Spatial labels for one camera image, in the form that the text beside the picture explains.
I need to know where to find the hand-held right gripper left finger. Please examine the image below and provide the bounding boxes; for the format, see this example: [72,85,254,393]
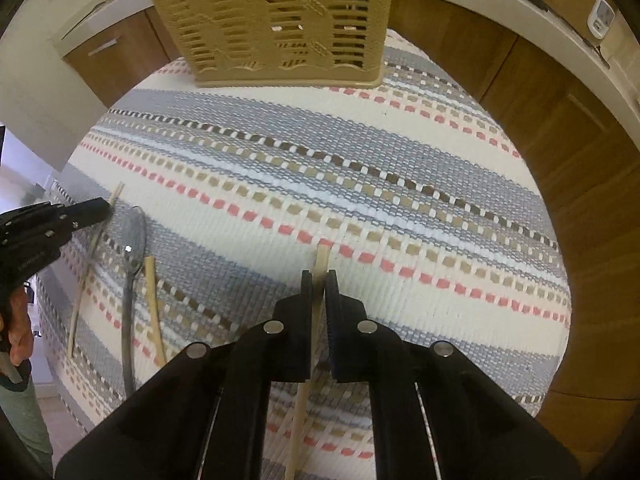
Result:
[55,269,316,480]

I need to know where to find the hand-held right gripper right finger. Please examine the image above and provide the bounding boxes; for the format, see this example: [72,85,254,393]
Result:
[325,269,584,480]

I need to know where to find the clear grey spoon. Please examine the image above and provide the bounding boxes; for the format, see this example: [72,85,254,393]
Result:
[121,205,148,397]

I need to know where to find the kitchen knife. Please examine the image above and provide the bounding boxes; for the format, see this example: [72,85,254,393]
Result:
[59,0,109,42]

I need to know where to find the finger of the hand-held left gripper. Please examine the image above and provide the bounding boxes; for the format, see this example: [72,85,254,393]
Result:
[30,198,112,243]

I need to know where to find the beige plastic utensil basket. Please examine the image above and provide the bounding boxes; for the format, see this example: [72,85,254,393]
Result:
[137,0,399,90]

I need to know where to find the black power cord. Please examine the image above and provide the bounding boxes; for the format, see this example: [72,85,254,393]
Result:
[462,0,612,69]

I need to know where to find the person's left hand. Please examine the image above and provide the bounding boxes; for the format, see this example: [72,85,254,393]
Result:
[0,280,35,367]

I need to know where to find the brown rice cooker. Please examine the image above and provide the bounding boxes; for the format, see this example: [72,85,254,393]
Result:
[530,0,640,61]

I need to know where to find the white kitchen countertop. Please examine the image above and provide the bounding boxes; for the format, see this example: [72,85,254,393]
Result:
[49,0,640,123]

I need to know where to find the green trousers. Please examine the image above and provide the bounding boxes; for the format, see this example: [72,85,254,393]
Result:
[0,372,54,478]

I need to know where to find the wooden base cabinet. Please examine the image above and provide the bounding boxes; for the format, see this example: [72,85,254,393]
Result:
[61,0,640,480]

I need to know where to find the wooden chopstick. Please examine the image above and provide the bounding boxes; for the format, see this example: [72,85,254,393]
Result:
[283,243,332,480]
[143,255,168,367]
[67,182,125,359]

